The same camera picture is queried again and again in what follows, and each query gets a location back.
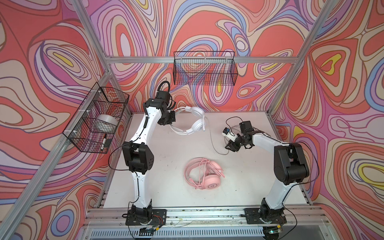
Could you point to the aluminium front rail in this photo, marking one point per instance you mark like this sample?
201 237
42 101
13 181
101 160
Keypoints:
300 215

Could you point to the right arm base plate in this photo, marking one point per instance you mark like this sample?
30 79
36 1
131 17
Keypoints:
264 215

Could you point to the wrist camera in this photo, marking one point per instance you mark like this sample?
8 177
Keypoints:
227 133
165 95

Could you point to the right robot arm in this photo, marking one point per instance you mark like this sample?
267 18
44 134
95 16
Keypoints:
290 169

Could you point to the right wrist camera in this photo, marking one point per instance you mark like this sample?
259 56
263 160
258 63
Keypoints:
227 133

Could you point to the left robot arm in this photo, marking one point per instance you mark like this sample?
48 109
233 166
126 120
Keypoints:
139 158

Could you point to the slotted grey cable duct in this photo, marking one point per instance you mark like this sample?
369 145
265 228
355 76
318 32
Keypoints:
176 233

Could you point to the left black wire basket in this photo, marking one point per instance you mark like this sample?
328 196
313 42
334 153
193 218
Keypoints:
99 100

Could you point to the rear black wire basket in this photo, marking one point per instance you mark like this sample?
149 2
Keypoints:
205 68

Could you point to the white tape roll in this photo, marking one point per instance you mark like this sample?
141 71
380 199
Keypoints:
106 124

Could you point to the black wire basket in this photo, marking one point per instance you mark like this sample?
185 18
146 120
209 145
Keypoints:
99 100
205 68

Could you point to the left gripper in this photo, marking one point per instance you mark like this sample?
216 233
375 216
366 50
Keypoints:
172 118

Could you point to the white headphones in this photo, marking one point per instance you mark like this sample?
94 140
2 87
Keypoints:
189 120

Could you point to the pink cat-ear headphones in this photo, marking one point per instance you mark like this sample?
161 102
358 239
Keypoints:
210 174

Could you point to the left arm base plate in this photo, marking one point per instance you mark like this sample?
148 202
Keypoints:
141 217

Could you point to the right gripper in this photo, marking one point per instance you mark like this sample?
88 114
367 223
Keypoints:
233 147

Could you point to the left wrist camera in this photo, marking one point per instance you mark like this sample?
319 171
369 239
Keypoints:
165 95

